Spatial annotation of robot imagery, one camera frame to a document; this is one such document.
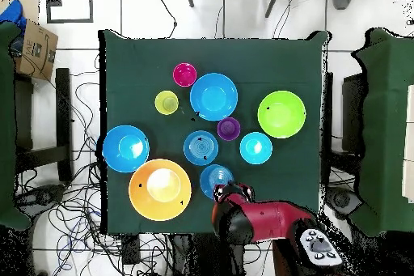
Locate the purple plastic cup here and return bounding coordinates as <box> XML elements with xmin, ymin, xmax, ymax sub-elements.
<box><xmin>217</xmin><ymin>117</ymin><xmax>242</xmax><ymax>142</ymax></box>

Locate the dark green tablecloth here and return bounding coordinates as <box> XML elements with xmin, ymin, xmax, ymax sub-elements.
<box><xmin>98</xmin><ymin>28</ymin><xmax>331</xmax><ymax>235</ymax></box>

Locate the large blue plastic bowl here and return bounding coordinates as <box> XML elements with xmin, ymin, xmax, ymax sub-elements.
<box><xmin>189</xmin><ymin>72</ymin><xmax>239</xmax><ymax>122</ymax></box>
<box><xmin>102</xmin><ymin>125</ymin><xmax>150</xmax><ymax>174</ymax></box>

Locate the red plastic cup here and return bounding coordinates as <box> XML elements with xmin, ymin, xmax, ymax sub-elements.
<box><xmin>171</xmin><ymin>62</ymin><xmax>198</xmax><ymax>88</ymax></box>

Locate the blue bag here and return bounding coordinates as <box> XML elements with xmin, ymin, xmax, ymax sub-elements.
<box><xmin>0</xmin><ymin>0</ymin><xmax>27</xmax><ymax>32</ymax></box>

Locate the large green plastic bowl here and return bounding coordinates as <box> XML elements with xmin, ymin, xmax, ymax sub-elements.
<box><xmin>257</xmin><ymin>90</ymin><xmax>307</xmax><ymax>139</ymax></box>

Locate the small blue flat-bottomed bowl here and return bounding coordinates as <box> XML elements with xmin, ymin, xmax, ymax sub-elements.
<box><xmin>183</xmin><ymin>130</ymin><xmax>220</xmax><ymax>167</ymax></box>
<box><xmin>199</xmin><ymin>163</ymin><xmax>234</xmax><ymax>200</ymax></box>

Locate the black floor box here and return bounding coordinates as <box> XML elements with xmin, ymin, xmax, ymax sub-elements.
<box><xmin>121</xmin><ymin>235</ymin><xmax>142</xmax><ymax>265</ymax></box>

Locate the plain cardboard box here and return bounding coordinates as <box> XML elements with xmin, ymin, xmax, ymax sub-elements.
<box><xmin>0</xmin><ymin>0</ymin><xmax>40</xmax><ymax>24</ymax></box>

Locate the black floor cable with knot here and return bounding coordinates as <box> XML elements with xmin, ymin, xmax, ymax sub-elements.
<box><xmin>156</xmin><ymin>0</ymin><xmax>178</xmax><ymax>39</ymax></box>

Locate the green cloth on side table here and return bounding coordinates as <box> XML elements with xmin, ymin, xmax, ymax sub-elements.
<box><xmin>350</xmin><ymin>27</ymin><xmax>414</xmax><ymax>238</ymax></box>
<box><xmin>0</xmin><ymin>21</ymin><xmax>32</xmax><ymax>231</ymax></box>

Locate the small teal plastic bowl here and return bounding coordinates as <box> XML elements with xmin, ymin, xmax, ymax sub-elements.
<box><xmin>239</xmin><ymin>131</ymin><xmax>273</xmax><ymax>166</ymax></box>

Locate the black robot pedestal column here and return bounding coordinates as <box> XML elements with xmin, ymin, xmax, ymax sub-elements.
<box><xmin>171</xmin><ymin>233</ymin><xmax>214</xmax><ymax>276</ymax></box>

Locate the yellow ribbed plastic cup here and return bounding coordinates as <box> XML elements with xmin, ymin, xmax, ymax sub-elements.
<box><xmin>154</xmin><ymin>90</ymin><xmax>180</xmax><ymax>116</ymax></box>

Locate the tangle of floor cables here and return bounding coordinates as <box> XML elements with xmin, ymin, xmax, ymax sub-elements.
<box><xmin>15</xmin><ymin>52</ymin><xmax>169</xmax><ymax>276</ymax></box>

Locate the printed cardboard box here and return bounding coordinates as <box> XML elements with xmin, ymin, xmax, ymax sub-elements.
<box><xmin>14</xmin><ymin>19</ymin><xmax>60</xmax><ymax>82</ymax></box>

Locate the black stool frame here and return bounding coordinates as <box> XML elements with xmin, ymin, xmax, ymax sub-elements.
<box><xmin>14</xmin><ymin>67</ymin><xmax>74</xmax><ymax>182</ymax></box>

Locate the large yellow plastic bowl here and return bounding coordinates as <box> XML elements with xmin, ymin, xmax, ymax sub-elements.
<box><xmin>128</xmin><ymin>158</ymin><xmax>192</xmax><ymax>223</ymax></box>

